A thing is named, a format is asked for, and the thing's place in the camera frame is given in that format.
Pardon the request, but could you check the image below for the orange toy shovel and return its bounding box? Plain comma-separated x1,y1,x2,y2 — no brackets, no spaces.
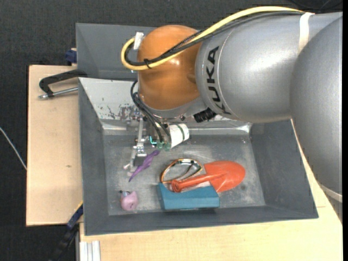
171,160,246,194

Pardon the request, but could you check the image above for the purple toy figure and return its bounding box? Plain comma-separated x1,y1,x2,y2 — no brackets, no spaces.
128,149,161,183

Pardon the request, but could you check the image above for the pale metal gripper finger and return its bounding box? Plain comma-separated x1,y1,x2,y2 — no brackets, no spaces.
127,156,149,177
123,145,146,170

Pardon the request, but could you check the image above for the pale cardboard board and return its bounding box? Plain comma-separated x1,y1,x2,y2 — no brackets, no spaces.
26,64,84,227

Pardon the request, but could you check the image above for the black cylinder on white bracket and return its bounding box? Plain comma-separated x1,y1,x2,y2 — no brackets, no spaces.
167,107,218,148

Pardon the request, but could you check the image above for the grey metal bin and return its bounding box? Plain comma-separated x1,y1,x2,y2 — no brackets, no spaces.
75,22,319,236

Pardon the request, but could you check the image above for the pink toy pig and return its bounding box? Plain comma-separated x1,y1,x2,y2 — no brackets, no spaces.
119,190,139,212

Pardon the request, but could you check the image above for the teal flat block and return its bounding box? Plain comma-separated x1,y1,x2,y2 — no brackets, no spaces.
157,182,221,211

